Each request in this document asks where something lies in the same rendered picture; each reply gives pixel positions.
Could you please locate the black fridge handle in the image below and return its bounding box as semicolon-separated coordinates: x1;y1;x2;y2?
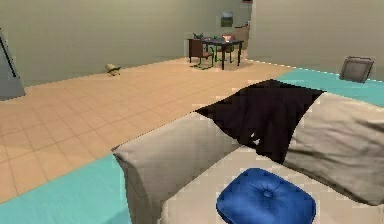
0;31;20;79

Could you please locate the grey framed picture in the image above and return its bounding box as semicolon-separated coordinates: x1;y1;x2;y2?
339;55;376;84

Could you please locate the brown wooden chair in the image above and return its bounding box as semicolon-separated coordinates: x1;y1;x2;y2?
187;37;215;70

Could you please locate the beige sofa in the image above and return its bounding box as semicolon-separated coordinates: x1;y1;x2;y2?
111;87;384;224

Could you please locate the blue round cushion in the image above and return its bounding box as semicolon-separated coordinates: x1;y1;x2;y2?
215;167;317;224

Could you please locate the black blanket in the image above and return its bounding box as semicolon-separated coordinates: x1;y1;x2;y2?
194;79;326;165

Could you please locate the green framed wall picture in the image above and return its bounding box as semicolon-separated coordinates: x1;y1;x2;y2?
220;11;234;28

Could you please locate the black dining table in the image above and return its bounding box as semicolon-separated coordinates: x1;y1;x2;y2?
201;38;245;71

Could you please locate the green-legged red chair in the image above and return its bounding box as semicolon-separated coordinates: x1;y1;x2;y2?
214;34;236;64

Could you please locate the small tan object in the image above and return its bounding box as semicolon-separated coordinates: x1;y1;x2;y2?
104;63;122;77

